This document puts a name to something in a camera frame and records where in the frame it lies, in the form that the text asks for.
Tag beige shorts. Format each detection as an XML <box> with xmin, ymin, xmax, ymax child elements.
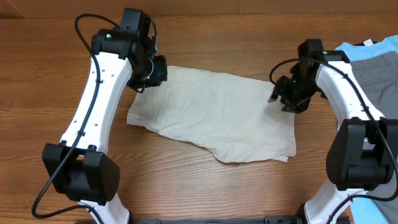
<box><xmin>127</xmin><ymin>66</ymin><xmax>296</xmax><ymax>163</ymax></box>

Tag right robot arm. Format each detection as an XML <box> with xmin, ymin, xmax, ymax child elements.
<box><xmin>264</xmin><ymin>39</ymin><xmax>397</xmax><ymax>224</ymax></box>

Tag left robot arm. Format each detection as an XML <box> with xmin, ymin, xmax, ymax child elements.
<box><xmin>42</xmin><ymin>8</ymin><xmax>167</xmax><ymax>223</ymax></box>

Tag grey shorts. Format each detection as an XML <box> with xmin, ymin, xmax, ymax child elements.
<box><xmin>351</xmin><ymin>52</ymin><xmax>397</xmax><ymax>224</ymax></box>

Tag light blue t-shirt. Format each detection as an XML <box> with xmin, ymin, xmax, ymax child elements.
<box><xmin>335</xmin><ymin>34</ymin><xmax>398</xmax><ymax>224</ymax></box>

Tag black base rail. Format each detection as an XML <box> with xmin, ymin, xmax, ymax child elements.
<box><xmin>132</xmin><ymin>216</ymin><xmax>305</xmax><ymax>224</ymax></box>

